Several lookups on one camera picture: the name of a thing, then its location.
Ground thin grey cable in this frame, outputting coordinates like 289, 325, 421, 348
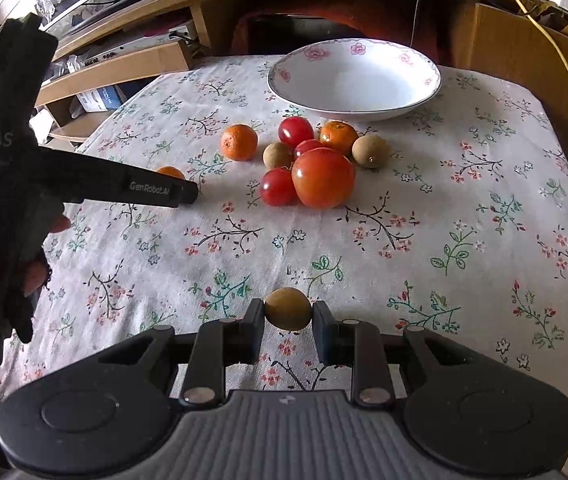
408, 0, 426, 49

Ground red cherry tomato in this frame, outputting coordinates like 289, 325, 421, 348
294, 139, 323, 158
259, 168, 297, 207
278, 116, 314, 148

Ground orange mandarin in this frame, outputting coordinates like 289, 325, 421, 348
157, 166, 185, 180
319, 120, 359, 156
220, 124, 258, 162

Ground wooden desk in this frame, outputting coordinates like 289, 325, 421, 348
54, 0, 488, 66

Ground wooden shelf left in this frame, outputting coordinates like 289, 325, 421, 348
33, 39, 201, 143

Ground brown longan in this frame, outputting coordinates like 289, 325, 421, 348
263, 287, 312, 332
351, 133, 390, 169
262, 142, 294, 170

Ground white floral bowl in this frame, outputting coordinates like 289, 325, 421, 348
268, 38, 442, 122

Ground floral tablecloth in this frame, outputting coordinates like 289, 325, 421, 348
0, 56, 568, 400

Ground red cherry tomato front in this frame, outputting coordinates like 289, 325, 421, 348
259, 168, 297, 207

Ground gloved left hand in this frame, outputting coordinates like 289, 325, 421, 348
2, 193, 64, 344

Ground red cherry tomato top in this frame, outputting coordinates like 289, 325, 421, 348
278, 116, 314, 148

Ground large red tomato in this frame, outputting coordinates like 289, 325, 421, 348
292, 148, 356, 209

